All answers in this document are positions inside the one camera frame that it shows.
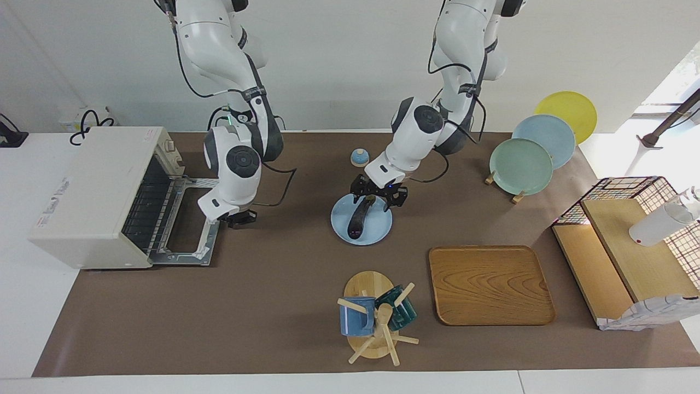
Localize white power strip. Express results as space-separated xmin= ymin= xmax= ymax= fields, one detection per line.
xmin=59 ymin=107 xmax=113 ymax=134

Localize yellow plate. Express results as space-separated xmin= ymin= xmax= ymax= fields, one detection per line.
xmin=534 ymin=91 xmax=598 ymax=144

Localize light blue serving plate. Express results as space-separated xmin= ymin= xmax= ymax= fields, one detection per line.
xmin=331 ymin=193 xmax=394 ymax=246

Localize white cylindrical object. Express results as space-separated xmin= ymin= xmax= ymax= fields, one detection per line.
xmin=629 ymin=187 xmax=700 ymax=247

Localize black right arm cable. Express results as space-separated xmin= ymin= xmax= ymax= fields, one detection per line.
xmin=159 ymin=0 xmax=299 ymax=208

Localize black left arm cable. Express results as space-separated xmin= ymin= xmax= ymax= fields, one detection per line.
xmin=407 ymin=30 xmax=487 ymax=184

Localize black metal pole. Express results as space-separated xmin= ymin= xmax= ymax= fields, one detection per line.
xmin=637 ymin=88 xmax=700 ymax=149

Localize wooden shelf with wire mesh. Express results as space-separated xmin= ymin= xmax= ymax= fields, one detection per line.
xmin=551 ymin=176 xmax=700 ymax=332

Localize dark green mug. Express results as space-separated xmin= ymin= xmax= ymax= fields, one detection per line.
xmin=375 ymin=285 xmax=418 ymax=332

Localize dark purple eggplant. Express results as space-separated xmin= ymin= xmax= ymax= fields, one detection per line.
xmin=347 ymin=194 xmax=378 ymax=241

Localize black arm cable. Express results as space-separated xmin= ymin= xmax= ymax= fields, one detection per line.
xmin=159 ymin=0 xmax=299 ymax=208
xmin=407 ymin=30 xmax=487 ymax=184

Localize blue mug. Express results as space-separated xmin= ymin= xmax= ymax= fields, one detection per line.
xmin=340 ymin=297 xmax=377 ymax=337

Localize wooden mug tree stand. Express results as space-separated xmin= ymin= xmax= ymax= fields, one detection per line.
xmin=337 ymin=271 xmax=419 ymax=366

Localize beige toaster oven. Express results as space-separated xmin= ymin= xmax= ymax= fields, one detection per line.
xmin=28 ymin=127 xmax=220 ymax=270

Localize brown paper table mat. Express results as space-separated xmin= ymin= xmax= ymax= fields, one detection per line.
xmin=32 ymin=131 xmax=700 ymax=377

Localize rectangular wooden tray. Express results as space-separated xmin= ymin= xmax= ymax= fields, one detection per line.
xmin=429 ymin=246 xmax=557 ymax=327

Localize wooden plate rack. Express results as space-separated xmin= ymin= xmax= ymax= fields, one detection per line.
xmin=485 ymin=171 xmax=527 ymax=205

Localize pale green plate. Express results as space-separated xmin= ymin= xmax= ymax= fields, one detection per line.
xmin=489 ymin=138 xmax=554 ymax=196

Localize black clamp object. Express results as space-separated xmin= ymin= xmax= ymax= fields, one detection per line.
xmin=0 ymin=114 xmax=29 ymax=148

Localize light blue racked plate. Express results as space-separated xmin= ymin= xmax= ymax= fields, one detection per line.
xmin=512 ymin=114 xmax=576 ymax=170

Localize black power cable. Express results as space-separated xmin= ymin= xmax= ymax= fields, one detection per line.
xmin=69 ymin=109 xmax=116 ymax=146

